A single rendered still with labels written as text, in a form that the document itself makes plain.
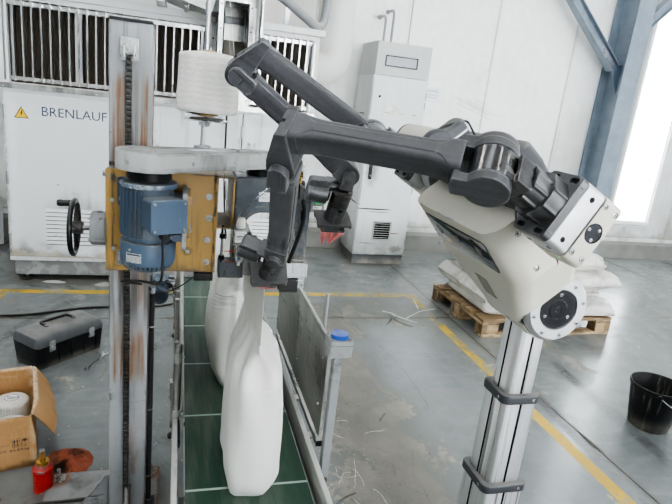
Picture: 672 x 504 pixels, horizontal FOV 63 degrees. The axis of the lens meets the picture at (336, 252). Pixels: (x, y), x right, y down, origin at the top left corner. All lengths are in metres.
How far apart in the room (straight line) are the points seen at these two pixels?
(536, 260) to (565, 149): 6.12
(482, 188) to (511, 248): 0.24
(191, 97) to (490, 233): 0.85
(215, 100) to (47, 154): 3.15
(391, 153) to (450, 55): 5.47
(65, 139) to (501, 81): 4.50
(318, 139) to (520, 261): 0.47
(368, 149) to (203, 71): 0.69
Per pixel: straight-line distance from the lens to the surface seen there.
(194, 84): 1.54
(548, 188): 0.96
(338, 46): 4.92
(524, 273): 1.17
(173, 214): 1.52
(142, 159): 1.53
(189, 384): 2.48
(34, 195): 4.66
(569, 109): 7.22
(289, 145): 1.00
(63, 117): 4.54
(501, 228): 1.11
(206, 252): 1.81
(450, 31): 6.40
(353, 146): 0.96
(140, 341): 1.98
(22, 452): 2.74
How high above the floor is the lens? 1.61
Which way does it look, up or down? 15 degrees down
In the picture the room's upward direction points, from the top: 6 degrees clockwise
